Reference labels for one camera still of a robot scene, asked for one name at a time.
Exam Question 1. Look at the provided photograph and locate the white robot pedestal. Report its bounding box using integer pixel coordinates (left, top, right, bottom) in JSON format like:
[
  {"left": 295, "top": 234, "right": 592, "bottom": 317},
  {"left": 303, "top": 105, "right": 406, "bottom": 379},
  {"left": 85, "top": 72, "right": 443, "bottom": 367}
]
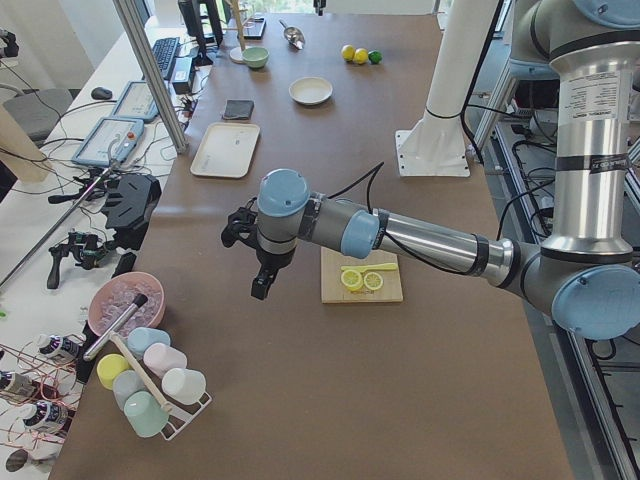
[{"left": 396, "top": 0, "right": 503, "bottom": 177}]

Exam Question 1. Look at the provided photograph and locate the blue teach pendant far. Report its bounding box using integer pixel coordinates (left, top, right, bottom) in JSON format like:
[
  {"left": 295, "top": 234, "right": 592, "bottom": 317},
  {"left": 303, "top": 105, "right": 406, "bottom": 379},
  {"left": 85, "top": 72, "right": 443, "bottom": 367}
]
[{"left": 111, "top": 81, "right": 159, "bottom": 123}]

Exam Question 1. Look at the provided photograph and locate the blue teach pendant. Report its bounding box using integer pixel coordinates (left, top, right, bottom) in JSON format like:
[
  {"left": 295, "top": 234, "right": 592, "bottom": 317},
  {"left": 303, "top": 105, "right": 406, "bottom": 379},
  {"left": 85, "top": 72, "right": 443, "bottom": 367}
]
[
  {"left": 111, "top": 81, "right": 159, "bottom": 123},
  {"left": 71, "top": 116, "right": 144, "bottom": 168}
]

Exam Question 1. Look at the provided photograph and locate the lemon slice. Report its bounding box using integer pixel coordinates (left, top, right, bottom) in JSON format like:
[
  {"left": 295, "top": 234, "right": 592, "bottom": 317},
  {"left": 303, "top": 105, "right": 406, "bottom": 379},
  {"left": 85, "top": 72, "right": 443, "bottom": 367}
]
[
  {"left": 340, "top": 269, "right": 364, "bottom": 292},
  {"left": 363, "top": 271, "right": 384, "bottom": 291}
]

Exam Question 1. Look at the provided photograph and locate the mint cup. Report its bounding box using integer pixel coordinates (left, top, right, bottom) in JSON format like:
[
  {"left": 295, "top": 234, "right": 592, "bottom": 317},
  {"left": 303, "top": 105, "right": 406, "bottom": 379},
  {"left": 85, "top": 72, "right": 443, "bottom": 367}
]
[{"left": 124, "top": 391, "right": 169, "bottom": 438}]

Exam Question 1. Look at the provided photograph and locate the blue teach pendant near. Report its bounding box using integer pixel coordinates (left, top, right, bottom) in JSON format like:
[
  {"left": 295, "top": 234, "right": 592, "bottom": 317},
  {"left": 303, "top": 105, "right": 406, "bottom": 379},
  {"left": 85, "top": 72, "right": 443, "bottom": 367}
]
[{"left": 71, "top": 116, "right": 144, "bottom": 168}]

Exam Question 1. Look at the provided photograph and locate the lemon slice lower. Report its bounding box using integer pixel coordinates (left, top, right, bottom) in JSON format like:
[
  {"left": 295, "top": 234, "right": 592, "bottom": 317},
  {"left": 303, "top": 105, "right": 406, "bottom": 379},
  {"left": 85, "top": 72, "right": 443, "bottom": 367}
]
[{"left": 363, "top": 271, "right": 384, "bottom": 291}]

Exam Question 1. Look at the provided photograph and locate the bamboo cutting board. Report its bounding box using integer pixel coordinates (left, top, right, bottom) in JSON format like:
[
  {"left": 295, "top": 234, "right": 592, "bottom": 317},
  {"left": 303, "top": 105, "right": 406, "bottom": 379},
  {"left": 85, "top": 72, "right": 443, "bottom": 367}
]
[{"left": 321, "top": 247, "right": 403, "bottom": 304}]

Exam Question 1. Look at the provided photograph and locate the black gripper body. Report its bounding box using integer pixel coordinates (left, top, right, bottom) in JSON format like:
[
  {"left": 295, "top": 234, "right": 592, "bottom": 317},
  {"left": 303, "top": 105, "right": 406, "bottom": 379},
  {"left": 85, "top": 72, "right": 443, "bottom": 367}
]
[{"left": 256, "top": 238, "right": 296, "bottom": 278}]

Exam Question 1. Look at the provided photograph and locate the grey folded cloth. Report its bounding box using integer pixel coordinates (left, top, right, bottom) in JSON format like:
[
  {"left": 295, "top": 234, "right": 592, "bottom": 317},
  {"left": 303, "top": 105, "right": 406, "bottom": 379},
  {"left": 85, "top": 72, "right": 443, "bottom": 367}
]
[{"left": 222, "top": 99, "right": 254, "bottom": 120}]

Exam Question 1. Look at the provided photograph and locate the yellow plastic knife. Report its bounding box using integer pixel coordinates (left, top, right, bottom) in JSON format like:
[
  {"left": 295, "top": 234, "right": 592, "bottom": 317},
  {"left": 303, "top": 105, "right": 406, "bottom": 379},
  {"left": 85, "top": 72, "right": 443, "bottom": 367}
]
[{"left": 340, "top": 262, "right": 399, "bottom": 273}]

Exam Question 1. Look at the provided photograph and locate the green lime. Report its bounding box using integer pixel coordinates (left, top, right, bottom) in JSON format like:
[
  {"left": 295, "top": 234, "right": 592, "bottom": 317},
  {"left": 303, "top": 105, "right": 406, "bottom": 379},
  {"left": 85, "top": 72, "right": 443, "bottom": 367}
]
[{"left": 368, "top": 50, "right": 383, "bottom": 65}]

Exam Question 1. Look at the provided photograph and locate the yellow lemon far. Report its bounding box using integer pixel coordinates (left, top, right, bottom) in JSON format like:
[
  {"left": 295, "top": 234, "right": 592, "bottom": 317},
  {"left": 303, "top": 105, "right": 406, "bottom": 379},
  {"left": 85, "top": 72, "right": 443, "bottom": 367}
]
[{"left": 341, "top": 44, "right": 356, "bottom": 62}]

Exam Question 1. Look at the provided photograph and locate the white cup rack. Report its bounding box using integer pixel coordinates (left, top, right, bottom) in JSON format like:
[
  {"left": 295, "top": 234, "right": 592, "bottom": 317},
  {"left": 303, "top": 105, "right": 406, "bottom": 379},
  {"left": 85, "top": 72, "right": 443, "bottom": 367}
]
[{"left": 109, "top": 333, "right": 213, "bottom": 442}]

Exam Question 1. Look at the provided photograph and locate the black computer mouse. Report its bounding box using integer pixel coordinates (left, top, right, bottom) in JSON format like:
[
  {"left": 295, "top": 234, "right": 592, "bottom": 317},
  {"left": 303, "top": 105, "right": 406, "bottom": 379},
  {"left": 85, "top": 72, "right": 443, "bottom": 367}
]
[{"left": 91, "top": 87, "right": 113, "bottom": 100}]

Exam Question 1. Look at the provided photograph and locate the cream rabbit tray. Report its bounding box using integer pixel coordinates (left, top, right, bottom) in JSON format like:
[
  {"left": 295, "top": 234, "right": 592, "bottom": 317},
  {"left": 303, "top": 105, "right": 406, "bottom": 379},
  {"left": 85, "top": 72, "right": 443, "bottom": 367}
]
[{"left": 190, "top": 122, "right": 260, "bottom": 179}]

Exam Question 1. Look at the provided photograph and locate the yellow cup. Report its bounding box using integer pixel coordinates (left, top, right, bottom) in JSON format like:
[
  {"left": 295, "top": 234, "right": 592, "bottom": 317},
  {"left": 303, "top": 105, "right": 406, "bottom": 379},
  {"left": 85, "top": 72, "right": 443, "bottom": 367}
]
[{"left": 97, "top": 353, "right": 131, "bottom": 390}]

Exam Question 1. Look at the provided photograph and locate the yellow lemon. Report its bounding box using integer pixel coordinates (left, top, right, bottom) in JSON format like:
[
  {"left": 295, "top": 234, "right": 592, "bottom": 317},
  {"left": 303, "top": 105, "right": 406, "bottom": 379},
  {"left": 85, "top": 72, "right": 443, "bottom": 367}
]
[
  {"left": 353, "top": 48, "right": 369, "bottom": 65},
  {"left": 341, "top": 44, "right": 356, "bottom": 62}
]

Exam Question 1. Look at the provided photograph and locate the lemon slice upper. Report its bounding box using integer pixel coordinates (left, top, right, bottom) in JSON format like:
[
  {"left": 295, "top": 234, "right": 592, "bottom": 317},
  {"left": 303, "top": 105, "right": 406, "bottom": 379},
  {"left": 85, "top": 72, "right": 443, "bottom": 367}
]
[{"left": 340, "top": 269, "right": 364, "bottom": 292}]

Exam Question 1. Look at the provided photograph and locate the light blue cup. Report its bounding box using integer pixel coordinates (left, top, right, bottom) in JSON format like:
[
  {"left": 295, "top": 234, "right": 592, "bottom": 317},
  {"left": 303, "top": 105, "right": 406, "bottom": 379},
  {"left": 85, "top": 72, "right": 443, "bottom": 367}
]
[{"left": 127, "top": 327, "right": 171, "bottom": 360}]

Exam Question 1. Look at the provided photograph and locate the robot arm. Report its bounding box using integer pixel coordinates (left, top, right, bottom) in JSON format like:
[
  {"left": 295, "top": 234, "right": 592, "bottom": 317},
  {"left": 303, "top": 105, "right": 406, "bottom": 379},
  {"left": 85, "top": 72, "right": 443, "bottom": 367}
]
[{"left": 250, "top": 1, "right": 639, "bottom": 340}]

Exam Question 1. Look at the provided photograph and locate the black monitor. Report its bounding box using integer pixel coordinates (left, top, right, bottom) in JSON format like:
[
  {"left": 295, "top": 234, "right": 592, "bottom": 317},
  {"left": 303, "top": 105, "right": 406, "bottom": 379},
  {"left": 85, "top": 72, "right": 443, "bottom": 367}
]
[{"left": 177, "top": 0, "right": 223, "bottom": 67}]

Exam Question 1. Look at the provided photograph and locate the yellow lemon near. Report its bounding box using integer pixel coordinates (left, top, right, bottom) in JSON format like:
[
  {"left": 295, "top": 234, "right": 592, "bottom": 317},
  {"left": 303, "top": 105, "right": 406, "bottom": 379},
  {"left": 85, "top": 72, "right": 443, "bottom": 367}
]
[{"left": 353, "top": 48, "right": 369, "bottom": 65}]

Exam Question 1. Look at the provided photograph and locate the black perforated bracket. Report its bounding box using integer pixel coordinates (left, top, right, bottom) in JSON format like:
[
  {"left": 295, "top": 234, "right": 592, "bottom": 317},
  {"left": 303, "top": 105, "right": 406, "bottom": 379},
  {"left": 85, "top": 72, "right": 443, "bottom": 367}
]
[{"left": 101, "top": 173, "right": 161, "bottom": 250}]

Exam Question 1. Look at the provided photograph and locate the white cup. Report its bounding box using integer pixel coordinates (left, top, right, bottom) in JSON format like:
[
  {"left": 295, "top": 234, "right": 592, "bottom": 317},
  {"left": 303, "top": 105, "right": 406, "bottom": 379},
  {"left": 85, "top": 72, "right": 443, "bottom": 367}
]
[{"left": 162, "top": 368, "right": 206, "bottom": 405}]

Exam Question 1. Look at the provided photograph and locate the grey cup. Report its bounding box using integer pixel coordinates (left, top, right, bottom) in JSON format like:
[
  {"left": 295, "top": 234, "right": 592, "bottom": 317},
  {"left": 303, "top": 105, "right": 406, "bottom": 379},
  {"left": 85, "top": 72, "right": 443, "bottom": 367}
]
[{"left": 112, "top": 370, "right": 146, "bottom": 411}]

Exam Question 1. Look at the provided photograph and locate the metal muddler black tip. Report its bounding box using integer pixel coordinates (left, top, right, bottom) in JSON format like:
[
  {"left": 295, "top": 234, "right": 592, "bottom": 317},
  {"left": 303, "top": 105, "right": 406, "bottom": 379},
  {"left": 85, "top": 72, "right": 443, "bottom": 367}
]
[{"left": 82, "top": 293, "right": 148, "bottom": 362}]

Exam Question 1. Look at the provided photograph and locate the pink bowl with ice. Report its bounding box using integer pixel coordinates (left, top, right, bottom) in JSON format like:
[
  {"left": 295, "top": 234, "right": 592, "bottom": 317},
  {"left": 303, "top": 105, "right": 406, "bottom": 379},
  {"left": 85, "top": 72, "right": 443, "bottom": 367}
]
[{"left": 88, "top": 272, "right": 166, "bottom": 337}]

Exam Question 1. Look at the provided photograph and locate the aluminium frame post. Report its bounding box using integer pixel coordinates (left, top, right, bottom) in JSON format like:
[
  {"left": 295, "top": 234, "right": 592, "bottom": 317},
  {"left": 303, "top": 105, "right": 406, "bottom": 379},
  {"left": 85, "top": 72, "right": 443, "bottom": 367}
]
[{"left": 113, "top": 0, "right": 188, "bottom": 154}]

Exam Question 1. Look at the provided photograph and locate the cream round plate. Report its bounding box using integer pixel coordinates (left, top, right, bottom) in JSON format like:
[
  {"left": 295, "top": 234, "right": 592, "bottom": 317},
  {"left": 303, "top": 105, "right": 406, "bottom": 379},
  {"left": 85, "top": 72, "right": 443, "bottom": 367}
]
[{"left": 288, "top": 77, "right": 333, "bottom": 106}]

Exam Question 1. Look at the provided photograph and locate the pink cup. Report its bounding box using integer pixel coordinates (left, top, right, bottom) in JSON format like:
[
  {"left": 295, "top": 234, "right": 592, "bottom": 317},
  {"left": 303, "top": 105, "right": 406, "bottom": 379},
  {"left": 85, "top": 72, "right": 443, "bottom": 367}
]
[{"left": 143, "top": 342, "right": 188, "bottom": 378}]

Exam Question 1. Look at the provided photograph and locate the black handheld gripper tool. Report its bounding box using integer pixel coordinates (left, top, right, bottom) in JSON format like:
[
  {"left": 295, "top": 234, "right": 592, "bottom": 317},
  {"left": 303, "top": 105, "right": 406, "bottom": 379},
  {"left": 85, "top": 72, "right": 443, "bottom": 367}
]
[{"left": 47, "top": 230, "right": 116, "bottom": 290}]

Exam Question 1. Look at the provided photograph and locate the mint green bowl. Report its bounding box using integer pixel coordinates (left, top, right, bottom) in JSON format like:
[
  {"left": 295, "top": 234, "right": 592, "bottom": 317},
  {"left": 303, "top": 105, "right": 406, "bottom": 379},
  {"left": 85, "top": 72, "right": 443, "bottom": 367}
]
[{"left": 242, "top": 46, "right": 270, "bottom": 69}]

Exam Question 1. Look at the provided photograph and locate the black keyboard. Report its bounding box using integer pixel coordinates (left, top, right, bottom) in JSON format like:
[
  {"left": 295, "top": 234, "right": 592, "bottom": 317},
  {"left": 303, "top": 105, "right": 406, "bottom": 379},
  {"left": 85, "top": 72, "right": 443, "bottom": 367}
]
[{"left": 152, "top": 37, "right": 180, "bottom": 80}]

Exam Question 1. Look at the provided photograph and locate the wooden cup stand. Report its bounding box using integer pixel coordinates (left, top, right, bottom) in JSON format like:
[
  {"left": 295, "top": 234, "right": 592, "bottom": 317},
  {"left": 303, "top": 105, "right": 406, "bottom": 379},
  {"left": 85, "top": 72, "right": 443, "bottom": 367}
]
[{"left": 225, "top": 0, "right": 246, "bottom": 64}]

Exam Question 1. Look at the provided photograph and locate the metal ice scoop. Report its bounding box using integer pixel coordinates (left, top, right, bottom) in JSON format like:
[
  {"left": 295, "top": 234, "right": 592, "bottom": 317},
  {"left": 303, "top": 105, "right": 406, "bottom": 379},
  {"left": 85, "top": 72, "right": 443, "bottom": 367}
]
[{"left": 279, "top": 19, "right": 306, "bottom": 50}]

